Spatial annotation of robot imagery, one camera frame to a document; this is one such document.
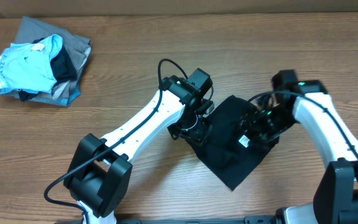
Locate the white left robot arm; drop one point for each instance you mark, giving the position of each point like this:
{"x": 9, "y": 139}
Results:
{"x": 101, "y": 167}

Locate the grey folded garment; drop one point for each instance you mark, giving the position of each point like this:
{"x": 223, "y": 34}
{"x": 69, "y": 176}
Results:
{"x": 78, "y": 48}

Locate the black t-shirt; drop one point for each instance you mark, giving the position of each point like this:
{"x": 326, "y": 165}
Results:
{"x": 225, "y": 151}

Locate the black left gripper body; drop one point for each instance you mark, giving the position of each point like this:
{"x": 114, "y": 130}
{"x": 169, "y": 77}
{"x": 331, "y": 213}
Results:
{"x": 192, "y": 126}

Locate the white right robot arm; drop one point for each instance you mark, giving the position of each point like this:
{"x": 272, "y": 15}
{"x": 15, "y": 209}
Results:
{"x": 309, "y": 104}

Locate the light blue shirt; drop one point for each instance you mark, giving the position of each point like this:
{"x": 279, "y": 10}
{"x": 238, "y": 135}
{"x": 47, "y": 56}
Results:
{"x": 27, "y": 66}

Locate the black garment in pile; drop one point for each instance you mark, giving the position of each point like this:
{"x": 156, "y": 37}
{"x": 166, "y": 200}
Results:
{"x": 62, "y": 68}

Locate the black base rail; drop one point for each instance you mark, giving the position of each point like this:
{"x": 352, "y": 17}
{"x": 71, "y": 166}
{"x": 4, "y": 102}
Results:
{"x": 191, "y": 221}

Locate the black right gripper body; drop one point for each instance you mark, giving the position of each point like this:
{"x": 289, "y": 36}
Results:
{"x": 269, "y": 125}

